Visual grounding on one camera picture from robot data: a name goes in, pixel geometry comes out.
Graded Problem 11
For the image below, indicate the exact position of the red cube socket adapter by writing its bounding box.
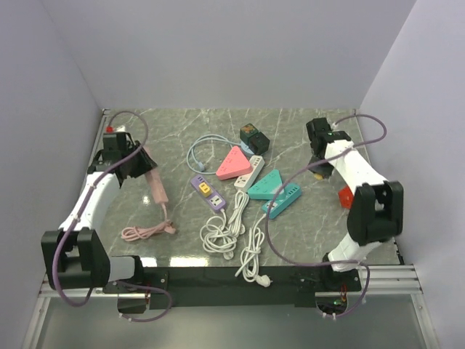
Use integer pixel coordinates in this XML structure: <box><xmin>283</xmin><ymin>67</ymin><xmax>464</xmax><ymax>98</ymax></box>
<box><xmin>338</xmin><ymin>185</ymin><xmax>354</xmax><ymax>209</ymax></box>

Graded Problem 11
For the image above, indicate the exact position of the pink power cable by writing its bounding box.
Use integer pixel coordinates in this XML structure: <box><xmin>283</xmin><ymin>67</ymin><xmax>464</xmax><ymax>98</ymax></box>
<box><xmin>121</xmin><ymin>203</ymin><xmax>177</xmax><ymax>242</ymax></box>

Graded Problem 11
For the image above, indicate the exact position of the pink triangular socket adapter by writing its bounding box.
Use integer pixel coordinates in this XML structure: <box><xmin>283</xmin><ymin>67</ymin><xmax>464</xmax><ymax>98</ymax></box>
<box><xmin>215</xmin><ymin>145</ymin><xmax>252</xmax><ymax>180</ymax></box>

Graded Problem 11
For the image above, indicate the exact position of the white cable of purple strip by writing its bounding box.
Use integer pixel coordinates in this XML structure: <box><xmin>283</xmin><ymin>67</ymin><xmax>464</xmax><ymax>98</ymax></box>
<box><xmin>201</xmin><ymin>210</ymin><xmax>237</xmax><ymax>260</ymax></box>

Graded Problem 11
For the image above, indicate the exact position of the pink long power strip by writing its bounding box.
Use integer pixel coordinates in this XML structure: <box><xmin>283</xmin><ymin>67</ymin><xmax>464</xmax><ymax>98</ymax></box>
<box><xmin>145</xmin><ymin>164</ymin><xmax>169</xmax><ymax>204</ymax></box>

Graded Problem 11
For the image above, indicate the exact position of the purple USB power strip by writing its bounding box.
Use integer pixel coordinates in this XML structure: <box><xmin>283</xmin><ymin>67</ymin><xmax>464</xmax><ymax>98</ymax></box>
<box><xmin>190</xmin><ymin>174</ymin><xmax>227</xmax><ymax>213</ymax></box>

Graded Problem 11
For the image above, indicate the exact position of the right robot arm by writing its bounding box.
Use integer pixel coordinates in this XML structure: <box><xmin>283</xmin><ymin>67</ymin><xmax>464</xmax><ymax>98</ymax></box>
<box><xmin>306</xmin><ymin>118</ymin><xmax>404</xmax><ymax>290</ymax></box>

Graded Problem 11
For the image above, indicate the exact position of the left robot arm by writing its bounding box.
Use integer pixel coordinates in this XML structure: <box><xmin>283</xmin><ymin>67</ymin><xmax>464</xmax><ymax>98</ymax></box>
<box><xmin>41</xmin><ymin>131</ymin><xmax>159</xmax><ymax>292</ymax></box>

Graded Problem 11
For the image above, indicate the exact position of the black cube socket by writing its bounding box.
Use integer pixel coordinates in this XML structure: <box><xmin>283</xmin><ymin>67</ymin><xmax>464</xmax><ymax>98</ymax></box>
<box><xmin>248</xmin><ymin>132</ymin><xmax>270</xmax><ymax>156</ymax></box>

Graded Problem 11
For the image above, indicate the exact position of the teal triangular socket adapter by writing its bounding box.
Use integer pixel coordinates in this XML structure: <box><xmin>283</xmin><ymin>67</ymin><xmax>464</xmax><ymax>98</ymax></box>
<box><xmin>247</xmin><ymin>169</ymin><xmax>283</xmax><ymax>201</ymax></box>

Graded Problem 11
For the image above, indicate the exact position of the dark green cube socket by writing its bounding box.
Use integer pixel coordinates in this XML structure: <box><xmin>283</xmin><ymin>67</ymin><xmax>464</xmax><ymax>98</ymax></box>
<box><xmin>239</xmin><ymin>123</ymin><xmax>258</xmax><ymax>145</ymax></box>

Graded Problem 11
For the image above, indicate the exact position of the teal USB power strip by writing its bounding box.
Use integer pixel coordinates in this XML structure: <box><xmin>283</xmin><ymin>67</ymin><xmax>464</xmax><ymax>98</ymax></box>
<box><xmin>270</xmin><ymin>182</ymin><xmax>302</xmax><ymax>220</ymax></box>

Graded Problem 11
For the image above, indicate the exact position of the light blue power cable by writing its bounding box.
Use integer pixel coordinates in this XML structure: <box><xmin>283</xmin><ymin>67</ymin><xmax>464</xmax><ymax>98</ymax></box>
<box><xmin>186</xmin><ymin>134</ymin><xmax>243</xmax><ymax>172</ymax></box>

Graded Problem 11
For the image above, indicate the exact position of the white cable of teal strip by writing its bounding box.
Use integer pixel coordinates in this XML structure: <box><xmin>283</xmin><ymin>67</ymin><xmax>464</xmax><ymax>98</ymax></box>
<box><xmin>235</xmin><ymin>213</ymin><xmax>272</xmax><ymax>288</ymax></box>

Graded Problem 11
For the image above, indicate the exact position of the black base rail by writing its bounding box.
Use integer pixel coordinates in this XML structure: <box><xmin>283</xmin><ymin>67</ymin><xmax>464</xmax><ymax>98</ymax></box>
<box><xmin>101</xmin><ymin>266</ymin><xmax>364</xmax><ymax>310</ymax></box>

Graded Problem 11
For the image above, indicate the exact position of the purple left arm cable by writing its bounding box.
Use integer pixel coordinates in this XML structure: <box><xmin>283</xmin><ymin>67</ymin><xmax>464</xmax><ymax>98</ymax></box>
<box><xmin>50</xmin><ymin>111</ymin><xmax>174</xmax><ymax>323</ymax></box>

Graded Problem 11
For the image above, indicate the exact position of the aluminium frame rail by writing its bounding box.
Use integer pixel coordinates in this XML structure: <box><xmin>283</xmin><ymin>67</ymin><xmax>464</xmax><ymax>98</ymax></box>
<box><xmin>38</xmin><ymin>265</ymin><xmax>423</xmax><ymax>300</ymax></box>

